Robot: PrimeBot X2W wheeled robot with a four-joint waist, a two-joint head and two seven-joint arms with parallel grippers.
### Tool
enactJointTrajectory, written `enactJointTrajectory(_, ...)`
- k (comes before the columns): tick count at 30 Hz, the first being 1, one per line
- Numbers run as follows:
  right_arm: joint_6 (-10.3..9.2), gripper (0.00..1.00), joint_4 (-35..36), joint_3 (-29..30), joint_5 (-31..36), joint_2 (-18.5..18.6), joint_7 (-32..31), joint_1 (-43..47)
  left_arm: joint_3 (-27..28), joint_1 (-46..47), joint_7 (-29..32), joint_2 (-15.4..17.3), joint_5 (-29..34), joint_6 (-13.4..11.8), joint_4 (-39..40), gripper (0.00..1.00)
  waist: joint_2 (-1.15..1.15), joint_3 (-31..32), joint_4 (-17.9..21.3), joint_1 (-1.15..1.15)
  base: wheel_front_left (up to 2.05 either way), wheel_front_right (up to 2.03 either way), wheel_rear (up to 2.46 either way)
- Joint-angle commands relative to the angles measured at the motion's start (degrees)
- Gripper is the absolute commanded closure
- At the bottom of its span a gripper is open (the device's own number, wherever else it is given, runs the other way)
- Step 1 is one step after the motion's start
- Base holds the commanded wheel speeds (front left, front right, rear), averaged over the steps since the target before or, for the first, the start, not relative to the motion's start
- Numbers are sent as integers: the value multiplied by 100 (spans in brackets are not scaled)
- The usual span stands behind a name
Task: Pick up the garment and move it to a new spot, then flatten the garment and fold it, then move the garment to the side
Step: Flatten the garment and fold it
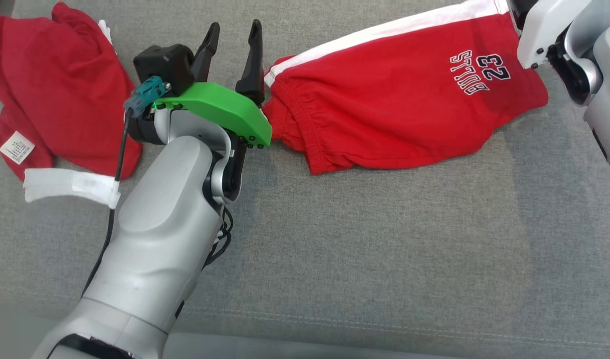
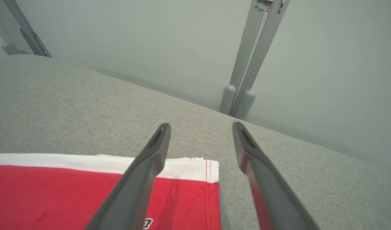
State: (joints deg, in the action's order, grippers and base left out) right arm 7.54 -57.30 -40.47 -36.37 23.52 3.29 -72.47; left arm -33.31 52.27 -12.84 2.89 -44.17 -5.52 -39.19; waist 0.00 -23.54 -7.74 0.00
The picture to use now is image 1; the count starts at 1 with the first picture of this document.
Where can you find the red white basketball jersey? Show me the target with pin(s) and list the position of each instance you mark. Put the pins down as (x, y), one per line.
(56, 85)

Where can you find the teal left camera connector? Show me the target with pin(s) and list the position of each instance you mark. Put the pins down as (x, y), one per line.
(146, 92)

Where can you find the red shorts with white stripe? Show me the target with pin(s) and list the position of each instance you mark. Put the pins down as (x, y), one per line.
(384, 99)

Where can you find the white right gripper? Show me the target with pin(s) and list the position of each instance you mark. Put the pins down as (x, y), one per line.
(546, 25)

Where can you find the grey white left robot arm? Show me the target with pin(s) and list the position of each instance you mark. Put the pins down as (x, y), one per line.
(160, 224)

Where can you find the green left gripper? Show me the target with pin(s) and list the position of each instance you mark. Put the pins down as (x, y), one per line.
(220, 107)

